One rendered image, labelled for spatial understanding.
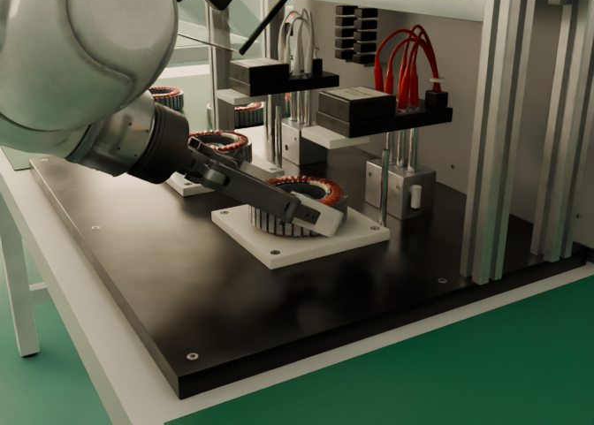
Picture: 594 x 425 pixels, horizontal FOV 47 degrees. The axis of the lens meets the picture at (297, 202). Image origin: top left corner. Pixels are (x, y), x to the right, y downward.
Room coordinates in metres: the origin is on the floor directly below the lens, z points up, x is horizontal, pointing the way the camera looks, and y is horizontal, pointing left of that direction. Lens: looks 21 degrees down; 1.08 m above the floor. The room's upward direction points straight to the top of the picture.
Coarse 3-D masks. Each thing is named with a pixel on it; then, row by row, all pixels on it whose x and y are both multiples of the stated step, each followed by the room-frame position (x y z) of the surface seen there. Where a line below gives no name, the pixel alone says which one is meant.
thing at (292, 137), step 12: (288, 120) 1.01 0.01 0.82; (312, 120) 1.01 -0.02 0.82; (288, 132) 0.98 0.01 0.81; (300, 132) 0.95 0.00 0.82; (276, 144) 1.01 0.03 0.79; (288, 144) 0.98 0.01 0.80; (300, 144) 0.95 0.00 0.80; (312, 144) 0.96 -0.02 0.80; (288, 156) 0.98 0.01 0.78; (300, 156) 0.95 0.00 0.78; (312, 156) 0.96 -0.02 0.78; (324, 156) 0.97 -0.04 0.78
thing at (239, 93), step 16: (240, 64) 0.95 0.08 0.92; (256, 64) 0.95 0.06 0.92; (272, 64) 0.95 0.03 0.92; (288, 64) 0.95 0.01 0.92; (240, 80) 0.94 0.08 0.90; (256, 80) 0.92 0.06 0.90; (272, 80) 0.94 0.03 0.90; (288, 80) 0.95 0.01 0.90; (304, 80) 0.96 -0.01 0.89; (320, 80) 0.97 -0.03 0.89; (336, 80) 0.99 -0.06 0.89; (224, 96) 0.94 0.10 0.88; (240, 96) 0.92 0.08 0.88; (256, 96) 0.93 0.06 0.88
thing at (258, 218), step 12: (264, 180) 0.75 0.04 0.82; (276, 180) 0.75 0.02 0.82; (288, 180) 0.75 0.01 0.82; (300, 180) 0.75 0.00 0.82; (312, 180) 0.74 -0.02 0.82; (324, 180) 0.75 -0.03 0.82; (288, 192) 0.74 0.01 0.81; (300, 192) 0.75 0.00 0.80; (312, 192) 0.74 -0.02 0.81; (324, 192) 0.72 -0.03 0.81; (336, 192) 0.71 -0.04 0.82; (324, 204) 0.67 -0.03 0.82; (336, 204) 0.68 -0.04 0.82; (252, 216) 0.69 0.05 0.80; (264, 216) 0.67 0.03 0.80; (264, 228) 0.67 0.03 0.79; (276, 228) 0.67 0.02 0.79; (288, 228) 0.66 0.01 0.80; (300, 228) 0.66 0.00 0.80
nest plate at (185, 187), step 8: (256, 160) 0.94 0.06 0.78; (264, 160) 0.94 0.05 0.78; (264, 168) 0.90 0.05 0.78; (272, 168) 0.90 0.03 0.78; (280, 168) 0.91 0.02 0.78; (176, 176) 0.87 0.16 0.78; (184, 176) 0.87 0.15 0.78; (280, 176) 0.89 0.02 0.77; (176, 184) 0.84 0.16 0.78; (184, 184) 0.84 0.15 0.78; (192, 184) 0.84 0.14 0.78; (200, 184) 0.84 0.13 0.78; (184, 192) 0.82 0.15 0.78; (192, 192) 0.83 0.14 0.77; (200, 192) 0.83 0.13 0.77
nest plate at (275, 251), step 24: (216, 216) 0.73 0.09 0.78; (240, 216) 0.72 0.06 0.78; (360, 216) 0.72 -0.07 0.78; (240, 240) 0.67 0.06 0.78; (264, 240) 0.66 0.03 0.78; (288, 240) 0.66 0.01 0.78; (312, 240) 0.66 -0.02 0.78; (336, 240) 0.66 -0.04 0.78; (360, 240) 0.67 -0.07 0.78; (384, 240) 0.68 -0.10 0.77; (264, 264) 0.62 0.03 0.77; (288, 264) 0.62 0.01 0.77
